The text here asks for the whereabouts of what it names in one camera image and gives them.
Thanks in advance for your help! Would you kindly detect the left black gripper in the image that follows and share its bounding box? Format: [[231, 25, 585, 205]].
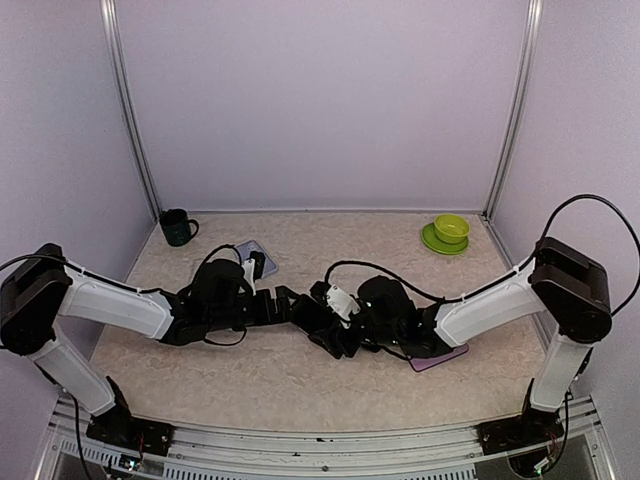
[[207, 285, 306, 332]]

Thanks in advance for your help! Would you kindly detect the purple-edged black-screen phone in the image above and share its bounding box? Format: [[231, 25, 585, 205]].
[[290, 295, 333, 340]]

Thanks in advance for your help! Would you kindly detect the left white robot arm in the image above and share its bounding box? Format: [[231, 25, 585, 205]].
[[1, 243, 299, 445]]

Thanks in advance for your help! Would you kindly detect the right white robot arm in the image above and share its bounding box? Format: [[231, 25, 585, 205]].
[[312, 237, 612, 444]]

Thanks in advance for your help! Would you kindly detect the lavender phone case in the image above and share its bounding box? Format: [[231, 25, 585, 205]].
[[236, 240, 278, 280]]

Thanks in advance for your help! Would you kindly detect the pink phone face down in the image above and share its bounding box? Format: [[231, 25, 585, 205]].
[[409, 344, 469, 373]]

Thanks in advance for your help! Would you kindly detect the dark green mug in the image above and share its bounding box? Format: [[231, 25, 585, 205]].
[[159, 208, 200, 247]]

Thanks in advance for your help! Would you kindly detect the green bowl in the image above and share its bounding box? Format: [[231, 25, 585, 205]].
[[433, 213, 470, 245]]

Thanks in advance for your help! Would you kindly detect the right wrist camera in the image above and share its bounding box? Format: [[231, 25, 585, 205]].
[[325, 285, 361, 329]]

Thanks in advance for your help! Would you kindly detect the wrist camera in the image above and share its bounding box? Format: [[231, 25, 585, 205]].
[[242, 251, 266, 294], [325, 285, 361, 329]]

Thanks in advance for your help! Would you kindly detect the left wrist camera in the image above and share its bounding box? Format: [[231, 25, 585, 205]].
[[242, 251, 266, 294]]

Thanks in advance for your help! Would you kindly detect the front aluminium rail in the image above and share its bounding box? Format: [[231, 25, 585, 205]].
[[31, 402, 616, 479]]

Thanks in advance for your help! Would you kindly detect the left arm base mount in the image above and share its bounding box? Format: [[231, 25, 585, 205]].
[[86, 376, 175, 457]]

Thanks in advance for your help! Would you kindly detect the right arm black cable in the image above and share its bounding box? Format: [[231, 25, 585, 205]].
[[324, 193, 640, 316]]

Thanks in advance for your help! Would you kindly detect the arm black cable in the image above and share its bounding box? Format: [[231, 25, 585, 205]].
[[0, 242, 249, 349], [324, 193, 640, 316]]

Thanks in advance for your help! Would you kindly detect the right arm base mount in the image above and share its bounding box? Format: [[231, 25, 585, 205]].
[[476, 384, 566, 455]]

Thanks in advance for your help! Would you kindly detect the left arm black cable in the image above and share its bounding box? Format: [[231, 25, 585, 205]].
[[0, 242, 249, 349]]

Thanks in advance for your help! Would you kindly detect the left aluminium frame post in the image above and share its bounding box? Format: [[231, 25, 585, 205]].
[[100, 0, 162, 221]]

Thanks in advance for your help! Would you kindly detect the aluminium frame post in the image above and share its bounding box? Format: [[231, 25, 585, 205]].
[[483, 0, 544, 222], [100, 0, 162, 221]]

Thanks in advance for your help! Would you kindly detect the right aluminium frame post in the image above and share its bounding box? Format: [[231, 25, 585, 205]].
[[483, 0, 544, 222]]

